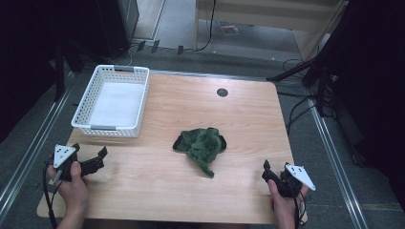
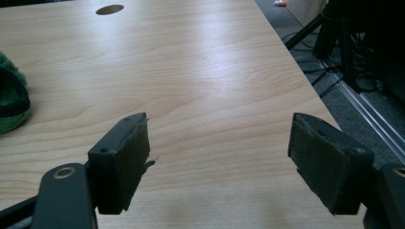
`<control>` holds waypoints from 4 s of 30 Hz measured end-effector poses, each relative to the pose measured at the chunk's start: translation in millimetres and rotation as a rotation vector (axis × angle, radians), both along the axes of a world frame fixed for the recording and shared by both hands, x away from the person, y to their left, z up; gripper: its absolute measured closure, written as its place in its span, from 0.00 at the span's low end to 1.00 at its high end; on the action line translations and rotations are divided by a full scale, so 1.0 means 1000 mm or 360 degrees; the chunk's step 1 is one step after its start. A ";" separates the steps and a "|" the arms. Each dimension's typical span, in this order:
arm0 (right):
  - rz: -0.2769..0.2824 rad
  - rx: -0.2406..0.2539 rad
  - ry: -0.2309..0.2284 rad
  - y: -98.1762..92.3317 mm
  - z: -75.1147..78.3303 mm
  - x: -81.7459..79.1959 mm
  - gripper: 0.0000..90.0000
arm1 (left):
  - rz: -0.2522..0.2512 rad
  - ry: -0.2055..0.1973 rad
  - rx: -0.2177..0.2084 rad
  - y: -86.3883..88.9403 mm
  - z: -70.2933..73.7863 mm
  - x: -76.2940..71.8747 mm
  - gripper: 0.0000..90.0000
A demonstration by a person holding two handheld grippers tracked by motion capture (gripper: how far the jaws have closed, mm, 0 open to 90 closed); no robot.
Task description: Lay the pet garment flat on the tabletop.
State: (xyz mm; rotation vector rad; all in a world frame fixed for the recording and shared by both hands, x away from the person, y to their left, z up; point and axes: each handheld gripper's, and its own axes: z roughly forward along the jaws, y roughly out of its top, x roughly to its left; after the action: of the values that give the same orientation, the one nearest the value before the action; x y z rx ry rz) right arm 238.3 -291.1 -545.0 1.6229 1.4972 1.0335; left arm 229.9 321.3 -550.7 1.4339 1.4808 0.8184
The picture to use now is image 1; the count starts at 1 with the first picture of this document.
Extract metal floor rail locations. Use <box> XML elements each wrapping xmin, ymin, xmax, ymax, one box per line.
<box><xmin>306</xmin><ymin>97</ymin><xmax>371</xmax><ymax>229</ymax></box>
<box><xmin>0</xmin><ymin>72</ymin><xmax>76</xmax><ymax>222</ymax></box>

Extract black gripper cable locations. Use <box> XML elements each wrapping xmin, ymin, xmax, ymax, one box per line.
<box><xmin>293</xmin><ymin>190</ymin><xmax>308</xmax><ymax>229</ymax></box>
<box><xmin>42</xmin><ymin>157</ymin><xmax>61</xmax><ymax>229</ymax></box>

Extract black cabinet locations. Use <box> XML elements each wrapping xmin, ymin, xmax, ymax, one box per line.
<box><xmin>94</xmin><ymin>0</ymin><xmax>141</xmax><ymax>59</ymax></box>

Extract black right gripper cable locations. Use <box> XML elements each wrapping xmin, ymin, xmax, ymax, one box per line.
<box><xmin>293</xmin><ymin>190</ymin><xmax>308</xmax><ymax>229</ymax></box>

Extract black hanging cable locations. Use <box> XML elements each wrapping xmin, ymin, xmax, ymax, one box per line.
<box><xmin>192</xmin><ymin>0</ymin><xmax>218</xmax><ymax>52</ymax></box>

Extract green cloth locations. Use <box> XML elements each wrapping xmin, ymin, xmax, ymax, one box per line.
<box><xmin>172</xmin><ymin>126</ymin><xmax>228</xmax><ymax>178</ymax></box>

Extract person's right hand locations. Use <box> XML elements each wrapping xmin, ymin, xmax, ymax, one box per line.
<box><xmin>266</xmin><ymin>178</ymin><xmax>309</xmax><ymax>223</ymax></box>

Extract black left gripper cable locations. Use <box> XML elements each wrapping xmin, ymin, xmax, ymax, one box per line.
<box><xmin>42</xmin><ymin>157</ymin><xmax>61</xmax><ymax>229</ymax></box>

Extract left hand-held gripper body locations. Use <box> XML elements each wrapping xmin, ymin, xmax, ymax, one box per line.
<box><xmin>50</xmin><ymin>143</ymin><xmax>105</xmax><ymax>183</ymax></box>

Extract black metal stand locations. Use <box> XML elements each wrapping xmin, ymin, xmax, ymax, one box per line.
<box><xmin>53</xmin><ymin>37</ymin><xmax>86</xmax><ymax>103</ymax></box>
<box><xmin>266</xmin><ymin>53</ymin><xmax>340</xmax><ymax>119</ymax></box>

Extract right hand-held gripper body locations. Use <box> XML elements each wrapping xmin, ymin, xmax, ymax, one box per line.
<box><xmin>261</xmin><ymin>162</ymin><xmax>317</xmax><ymax>198</ymax></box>

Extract person's left hand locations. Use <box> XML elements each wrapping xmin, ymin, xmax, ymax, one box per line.
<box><xmin>47</xmin><ymin>160</ymin><xmax>91</xmax><ymax>218</ymax></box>

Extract light wooden shelf unit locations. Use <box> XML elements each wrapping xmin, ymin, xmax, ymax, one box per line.
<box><xmin>193</xmin><ymin>0</ymin><xmax>350</xmax><ymax>62</ymax></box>

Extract red booklet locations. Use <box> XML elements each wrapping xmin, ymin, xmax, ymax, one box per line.
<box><xmin>219</xmin><ymin>21</ymin><xmax>241</xmax><ymax>36</ymax></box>

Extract white floor cable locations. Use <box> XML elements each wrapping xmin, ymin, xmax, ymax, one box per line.
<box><xmin>106</xmin><ymin>43</ymin><xmax>139</xmax><ymax>67</ymax></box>

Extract black floor cable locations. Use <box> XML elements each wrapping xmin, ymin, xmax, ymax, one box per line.
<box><xmin>277</xmin><ymin>57</ymin><xmax>320</xmax><ymax>135</ymax></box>

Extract white plastic basket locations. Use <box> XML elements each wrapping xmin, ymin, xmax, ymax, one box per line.
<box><xmin>70</xmin><ymin>64</ymin><xmax>151</xmax><ymax>138</ymax></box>

